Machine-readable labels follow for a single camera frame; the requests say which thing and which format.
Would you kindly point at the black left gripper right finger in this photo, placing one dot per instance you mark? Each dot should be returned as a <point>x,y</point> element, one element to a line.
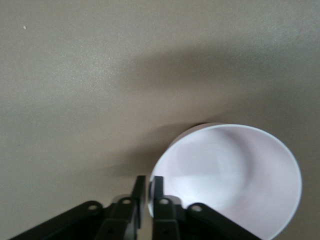
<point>167,220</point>

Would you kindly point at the pink bowl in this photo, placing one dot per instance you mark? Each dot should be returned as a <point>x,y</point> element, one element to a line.
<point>225,180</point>

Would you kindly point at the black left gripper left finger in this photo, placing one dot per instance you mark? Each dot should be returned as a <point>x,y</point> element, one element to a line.
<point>120,217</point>

